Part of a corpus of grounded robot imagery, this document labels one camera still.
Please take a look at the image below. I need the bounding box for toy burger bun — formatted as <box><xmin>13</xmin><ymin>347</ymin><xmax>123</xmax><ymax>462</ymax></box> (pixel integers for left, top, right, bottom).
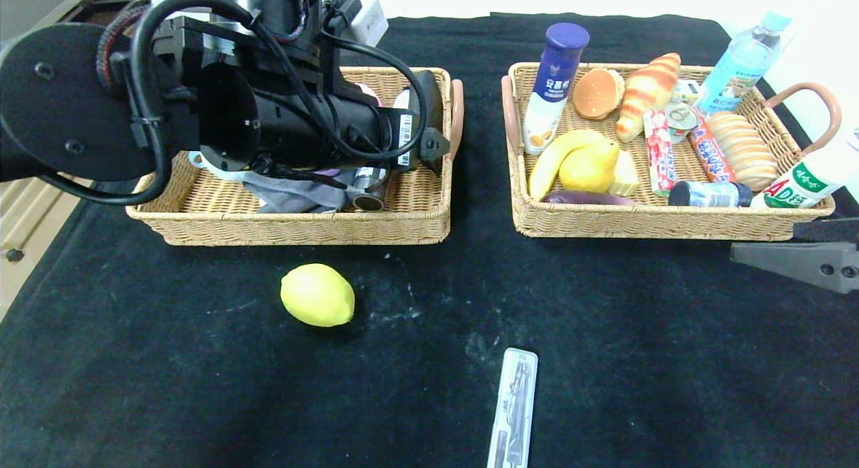
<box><xmin>572</xmin><ymin>68</ymin><xmax>626</xmax><ymax>121</ymax></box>

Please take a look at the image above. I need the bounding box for light blue bath sponge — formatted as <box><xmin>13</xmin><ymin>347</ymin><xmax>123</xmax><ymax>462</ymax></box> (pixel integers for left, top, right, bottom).
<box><xmin>189</xmin><ymin>151</ymin><xmax>232</xmax><ymax>181</ymax></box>

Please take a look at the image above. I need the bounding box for wooden rack with wheels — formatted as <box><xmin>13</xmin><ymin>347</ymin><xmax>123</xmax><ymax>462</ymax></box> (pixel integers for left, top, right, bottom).
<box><xmin>0</xmin><ymin>178</ymin><xmax>48</xmax><ymax>264</ymax></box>

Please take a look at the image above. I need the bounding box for small blue black-capped jar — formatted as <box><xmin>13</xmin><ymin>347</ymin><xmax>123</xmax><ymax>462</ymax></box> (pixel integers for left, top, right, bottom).
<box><xmin>667</xmin><ymin>180</ymin><xmax>754</xmax><ymax>208</ymax></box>

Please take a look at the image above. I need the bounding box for white green milk bottle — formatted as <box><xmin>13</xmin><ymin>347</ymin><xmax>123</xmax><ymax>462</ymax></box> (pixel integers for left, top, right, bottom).
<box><xmin>750</xmin><ymin>129</ymin><xmax>859</xmax><ymax>210</ymax></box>

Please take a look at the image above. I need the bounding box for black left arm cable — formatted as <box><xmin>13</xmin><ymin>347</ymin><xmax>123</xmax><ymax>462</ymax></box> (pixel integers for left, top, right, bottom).
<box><xmin>40</xmin><ymin>0</ymin><xmax>432</xmax><ymax>207</ymax></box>

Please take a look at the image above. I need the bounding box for black table cloth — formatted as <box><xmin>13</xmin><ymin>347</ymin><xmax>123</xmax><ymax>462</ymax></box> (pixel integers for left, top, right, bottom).
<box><xmin>0</xmin><ymin>13</ymin><xmax>859</xmax><ymax>468</ymax></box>

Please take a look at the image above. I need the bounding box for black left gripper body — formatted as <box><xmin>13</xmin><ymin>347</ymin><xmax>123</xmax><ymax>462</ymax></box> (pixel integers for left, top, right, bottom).
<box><xmin>253</xmin><ymin>69</ymin><xmax>444</xmax><ymax>172</ymax></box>

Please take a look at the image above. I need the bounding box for ridged long bread loaf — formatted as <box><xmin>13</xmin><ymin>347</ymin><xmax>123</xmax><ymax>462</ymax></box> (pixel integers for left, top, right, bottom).
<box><xmin>706</xmin><ymin>112</ymin><xmax>779</xmax><ymax>192</ymax></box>

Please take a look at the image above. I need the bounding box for yellow lemon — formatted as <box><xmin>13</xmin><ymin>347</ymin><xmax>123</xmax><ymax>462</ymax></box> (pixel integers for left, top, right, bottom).
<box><xmin>280</xmin><ymin>263</ymin><xmax>356</xmax><ymax>328</ymax></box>

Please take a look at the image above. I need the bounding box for red sausage pack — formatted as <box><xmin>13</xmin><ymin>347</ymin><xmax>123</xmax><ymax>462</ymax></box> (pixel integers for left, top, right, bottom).
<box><xmin>687</xmin><ymin>115</ymin><xmax>737</xmax><ymax>185</ymax></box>

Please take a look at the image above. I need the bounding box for black cosmetic tube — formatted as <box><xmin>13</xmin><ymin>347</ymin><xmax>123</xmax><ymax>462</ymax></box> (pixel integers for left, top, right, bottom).
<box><xmin>350</xmin><ymin>166</ymin><xmax>391</xmax><ymax>212</ymax></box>

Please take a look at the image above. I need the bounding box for grey towel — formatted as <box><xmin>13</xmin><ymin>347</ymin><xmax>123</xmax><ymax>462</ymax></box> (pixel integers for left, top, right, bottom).
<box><xmin>243</xmin><ymin>171</ymin><xmax>351</xmax><ymax>215</ymax></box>

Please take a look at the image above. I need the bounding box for white bottle with blue cap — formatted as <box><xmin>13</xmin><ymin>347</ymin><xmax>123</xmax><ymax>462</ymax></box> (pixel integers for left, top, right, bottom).
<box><xmin>522</xmin><ymin>23</ymin><xmax>591</xmax><ymax>156</ymax></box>

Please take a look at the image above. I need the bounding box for clear water bottle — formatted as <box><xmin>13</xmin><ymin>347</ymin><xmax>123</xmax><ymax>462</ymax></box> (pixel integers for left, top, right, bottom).
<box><xmin>698</xmin><ymin>10</ymin><xmax>793</xmax><ymax>116</ymax></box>

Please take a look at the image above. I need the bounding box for pale yellow butter block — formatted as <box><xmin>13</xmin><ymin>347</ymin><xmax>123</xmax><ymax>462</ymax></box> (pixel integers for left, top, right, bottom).
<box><xmin>607</xmin><ymin>150</ymin><xmax>638</xmax><ymax>197</ymax></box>

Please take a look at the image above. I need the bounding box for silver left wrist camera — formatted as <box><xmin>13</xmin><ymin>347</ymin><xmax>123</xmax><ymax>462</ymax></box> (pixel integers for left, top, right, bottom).
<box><xmin>348</xmin><ymin>0</ymin><xmax>390</xmax><ymax>48</ymax></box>

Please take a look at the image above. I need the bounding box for red green candy pack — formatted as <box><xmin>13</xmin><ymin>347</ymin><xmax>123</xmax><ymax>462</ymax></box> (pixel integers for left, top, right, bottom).
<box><xmin>643</xmin><ymin>109</ymin><xmax>675</xmax><ymax>197</ymax></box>

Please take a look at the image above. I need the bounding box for red black braided cable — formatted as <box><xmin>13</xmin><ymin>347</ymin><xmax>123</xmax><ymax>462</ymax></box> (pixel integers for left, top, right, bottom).
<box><xmin>96</xmin><ymin>3</ymin><xmax>150</xmax><ymax>94</ymax></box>

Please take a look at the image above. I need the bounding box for wicker basket with brown handles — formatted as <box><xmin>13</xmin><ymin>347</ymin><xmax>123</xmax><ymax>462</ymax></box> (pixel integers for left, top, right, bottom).
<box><xmin>126</xmin><ymin>66</ymin><xmax>465</xmax><ymax>247</ymax></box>
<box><xmin>500</xmin><ymin>62</ymin><xmax>842</xmax><ymax>242</ymax></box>

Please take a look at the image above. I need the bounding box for yellow pear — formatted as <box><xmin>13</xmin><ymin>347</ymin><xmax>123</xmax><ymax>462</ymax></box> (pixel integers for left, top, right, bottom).
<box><xmin>558</xmin><ymin>139</ymin><xmax>619</xmax><ymax>194</ymax></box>

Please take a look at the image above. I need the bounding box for yellow banana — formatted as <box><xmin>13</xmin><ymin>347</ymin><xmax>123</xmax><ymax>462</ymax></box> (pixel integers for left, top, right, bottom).
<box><xmin>527</xmin><ymin>128</ymin><xmax>605</xmax><ymax>201</ymax></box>

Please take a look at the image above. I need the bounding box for small tin can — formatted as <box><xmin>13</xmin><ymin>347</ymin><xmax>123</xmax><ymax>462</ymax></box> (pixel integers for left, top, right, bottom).
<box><xmin>661</xmin><ymin>103</ymin><xmax>699</xmax><ymax>144</ymax></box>

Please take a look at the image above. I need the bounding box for purple eggplant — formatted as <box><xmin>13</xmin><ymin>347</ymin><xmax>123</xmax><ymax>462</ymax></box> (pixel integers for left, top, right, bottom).
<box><xmin>539</xmin><ymin>190</ymin><xmax>634</xmax><ymax>207</ymax></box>

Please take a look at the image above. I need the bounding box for small white green box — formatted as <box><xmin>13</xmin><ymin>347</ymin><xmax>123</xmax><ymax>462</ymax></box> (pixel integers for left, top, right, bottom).
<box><xmin>671</xmin><ymin>80</ymin><xmax>704</xmax><ymax>108</ymax></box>

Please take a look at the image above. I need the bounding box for striped croissant bread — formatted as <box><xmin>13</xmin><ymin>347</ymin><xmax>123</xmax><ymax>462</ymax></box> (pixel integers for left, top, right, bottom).
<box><xmin>615</xmin><ymin>52</ymin><xmax>682</xmax><ymax>143</ymax></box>

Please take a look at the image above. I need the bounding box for black leather wallet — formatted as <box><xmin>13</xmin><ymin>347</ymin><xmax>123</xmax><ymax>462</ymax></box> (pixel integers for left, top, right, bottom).
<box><xmin>411</xmin><ymin>69</ymin><xmax>445</xmax><ymax>136</ymax></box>

